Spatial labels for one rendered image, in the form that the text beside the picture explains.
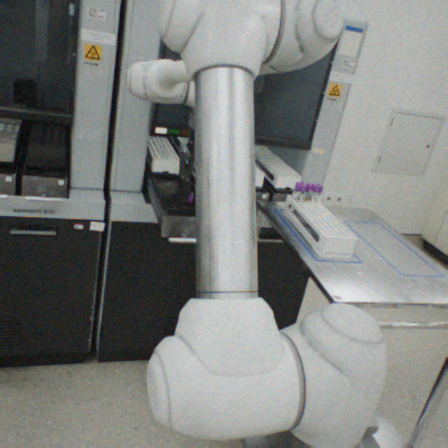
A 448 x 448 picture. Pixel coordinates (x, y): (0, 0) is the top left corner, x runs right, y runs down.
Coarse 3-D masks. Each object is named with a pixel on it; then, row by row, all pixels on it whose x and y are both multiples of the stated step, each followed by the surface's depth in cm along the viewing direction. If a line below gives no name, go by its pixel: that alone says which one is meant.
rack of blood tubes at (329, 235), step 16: (288, 208) 155; (304, 208) 148; (320, 208) 151; (304, 224) 150; (320, 224) 138; (336, 224) 141; (320, 240) 133; (336, 240) 132; (352, 240) 133; (320, 256) 133; (336, 256) 134
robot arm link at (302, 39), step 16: (288, 0) 83; (304, 0) 82; (320, 0) 82; (288, 16) 83; (304, 16) 82; (320, 16) 81; (336, 16) 83; (288, 32) 83; (304, 32) 82; (320, 32) 82; (336, 32) 83; (288, 48) 85; (304, 48) 85; (320, 48) 85; (272, 64) 89; (288, 64) 90; (304, 64) 92
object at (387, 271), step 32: (256, 224) 166; (288, 224) 150; (352, 224) 161; (384, 224) 166; (352, 256) 138; (384, 256) 141; (416, 256) 146; (320, 288) 120; (352, 288) 120; (384, 288) 123; (416, 288) 127; (384, 416) 159
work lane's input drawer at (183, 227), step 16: (144, 176) 176; (160, 176) 172; (176, 176) 174; (160, 192) 160; (176, 192) 162; (160, 208) 147; (176, 208) 146; (192, 208) 152; (160, 224) 146; (176, 224) 145; (192, 224) 146; (176, 240) 142; (192, 240) 144
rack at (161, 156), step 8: (152, 136) 197; (152, 144) 187; (160, 144) 189; (168, 144) 192; (152, 152) 178; (160, 152) 179; (168, 152) 182; (152, 160) 173; (160, 160) 172; (168, 160) 173; (176, 160) 174; (152, 168) 173; (160, 168) 173; (168, 168) 174; (176, 168) 175
